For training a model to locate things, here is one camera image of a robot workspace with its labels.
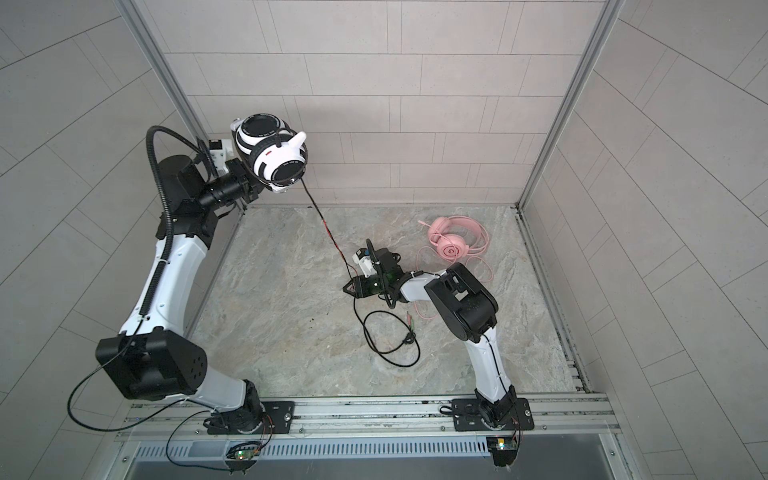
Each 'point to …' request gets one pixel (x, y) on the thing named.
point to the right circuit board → (503, 449)
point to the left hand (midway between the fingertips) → (279, 164)
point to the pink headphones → (457, 236)
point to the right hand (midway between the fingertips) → (349, 289)
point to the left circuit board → (246, 454)
